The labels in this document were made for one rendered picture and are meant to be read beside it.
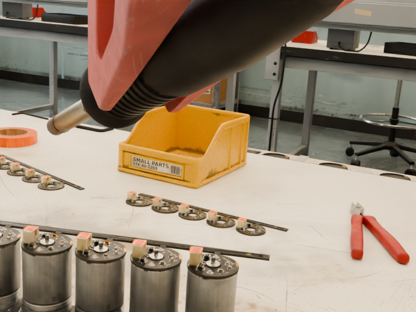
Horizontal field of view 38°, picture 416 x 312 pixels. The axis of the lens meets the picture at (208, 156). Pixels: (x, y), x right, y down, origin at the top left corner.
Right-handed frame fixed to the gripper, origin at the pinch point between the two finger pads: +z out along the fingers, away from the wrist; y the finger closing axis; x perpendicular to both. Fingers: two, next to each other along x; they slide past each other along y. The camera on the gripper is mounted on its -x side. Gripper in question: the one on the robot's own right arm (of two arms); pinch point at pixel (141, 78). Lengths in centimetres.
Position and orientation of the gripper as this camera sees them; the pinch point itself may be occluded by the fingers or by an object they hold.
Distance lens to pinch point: 18.9
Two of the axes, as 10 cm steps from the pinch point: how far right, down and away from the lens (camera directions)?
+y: -8.5, 0.1, -5.3
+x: 3.7, 7.2, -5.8
